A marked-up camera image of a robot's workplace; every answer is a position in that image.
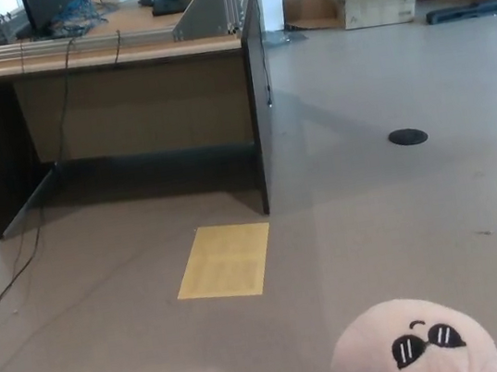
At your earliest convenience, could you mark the pink plush dumpling with sunglasses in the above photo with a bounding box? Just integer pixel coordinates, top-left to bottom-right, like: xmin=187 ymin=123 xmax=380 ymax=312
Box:
xmin=321 ymin=284 xmax=497 ymax=372

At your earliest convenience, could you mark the yellow paper sheet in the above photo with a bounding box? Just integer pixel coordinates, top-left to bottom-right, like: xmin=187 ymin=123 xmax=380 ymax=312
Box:
xmin=167 ymin=217 xmax=280 ymax=308

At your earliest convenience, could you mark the black round floor cover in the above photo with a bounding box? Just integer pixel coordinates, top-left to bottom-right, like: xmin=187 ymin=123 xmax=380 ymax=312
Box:
xmin=386 ymin=125 xmax=430 ymax=149

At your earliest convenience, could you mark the dark wooden desk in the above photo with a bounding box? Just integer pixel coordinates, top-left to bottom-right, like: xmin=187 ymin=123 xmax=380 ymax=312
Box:
xmin=0 ymin=0 xmax=294 ymax=255

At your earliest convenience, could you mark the flat brown cardboard sheet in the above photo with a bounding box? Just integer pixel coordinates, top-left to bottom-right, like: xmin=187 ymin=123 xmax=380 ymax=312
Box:
xmin=283 ymin=0 xmax=350 ymax=35

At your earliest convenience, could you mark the black flat device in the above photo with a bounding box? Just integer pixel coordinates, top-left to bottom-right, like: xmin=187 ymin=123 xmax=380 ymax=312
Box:
xmin=150 ymin=0 xmax=199 ymax=18

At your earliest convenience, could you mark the black monitor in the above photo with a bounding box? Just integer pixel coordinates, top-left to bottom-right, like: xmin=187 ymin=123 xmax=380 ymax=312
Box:
xmin=9 ymin=0 xmax=91 ymax=42

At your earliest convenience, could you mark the thin black hanging cable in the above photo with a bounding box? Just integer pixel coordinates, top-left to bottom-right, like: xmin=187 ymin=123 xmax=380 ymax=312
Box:
xmin=255 ymin=29 xmax=276 ymax=108

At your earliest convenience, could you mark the long black floor cable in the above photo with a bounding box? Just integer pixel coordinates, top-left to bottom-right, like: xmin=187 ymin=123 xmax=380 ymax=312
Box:
xmin=0 ymin=36 xmax=119 ymax=344

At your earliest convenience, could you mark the aluminium profile frame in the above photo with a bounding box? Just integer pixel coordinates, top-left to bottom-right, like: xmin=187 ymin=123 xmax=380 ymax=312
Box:
xmin=0 ymin=0 xmax=267 ymax=70

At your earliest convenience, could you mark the short black cable loop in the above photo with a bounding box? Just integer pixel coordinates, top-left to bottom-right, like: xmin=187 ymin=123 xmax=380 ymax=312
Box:
xmin=109 ymin=30 xmax=127 ymax=67

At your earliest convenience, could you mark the blue cable bundle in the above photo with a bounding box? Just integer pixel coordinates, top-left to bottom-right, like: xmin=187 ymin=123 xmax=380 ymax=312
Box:
xmin=44 ymin=0 xmax=114 ymax=39

